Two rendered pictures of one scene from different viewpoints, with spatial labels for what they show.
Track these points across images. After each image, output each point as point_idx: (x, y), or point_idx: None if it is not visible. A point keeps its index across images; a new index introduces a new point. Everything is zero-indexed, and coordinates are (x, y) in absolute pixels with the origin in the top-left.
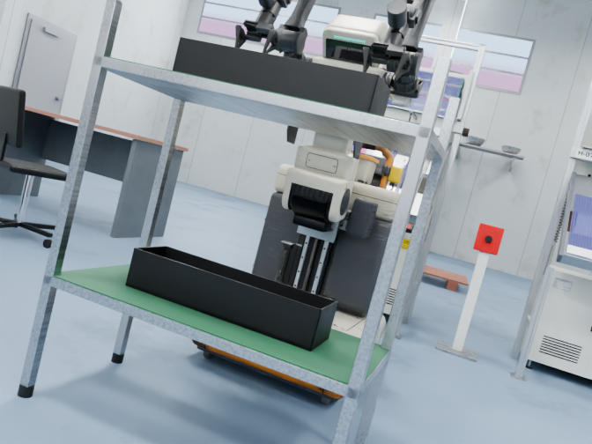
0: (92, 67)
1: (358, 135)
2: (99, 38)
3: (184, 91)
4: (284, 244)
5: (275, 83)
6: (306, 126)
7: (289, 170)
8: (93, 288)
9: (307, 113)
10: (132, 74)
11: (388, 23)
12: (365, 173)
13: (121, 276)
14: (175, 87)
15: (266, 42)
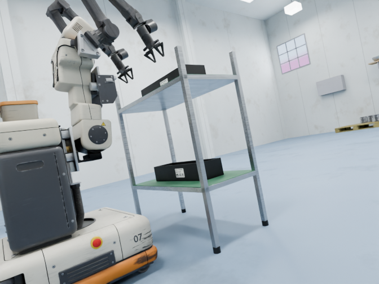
0: (240, 80)
1: (152, 106)
2: (238, 68)
3: (203, 89)
4: (79, 183)
5: None
6: (153, 101)
7: (110, 121)
8: (238, 170)
9: (182, 102)
10: (225, 84)
11: (123, 58)
12: None
13: (223, 177)
14: (208, 88)
15: (154, 56)
